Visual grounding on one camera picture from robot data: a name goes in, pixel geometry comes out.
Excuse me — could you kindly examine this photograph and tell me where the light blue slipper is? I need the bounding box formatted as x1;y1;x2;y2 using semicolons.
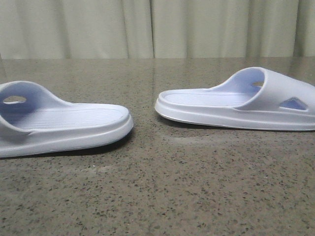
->
0;81;133;158
155;67;315;131

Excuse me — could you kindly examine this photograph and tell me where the pale green curtain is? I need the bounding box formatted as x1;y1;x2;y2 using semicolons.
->
0;0;315;59

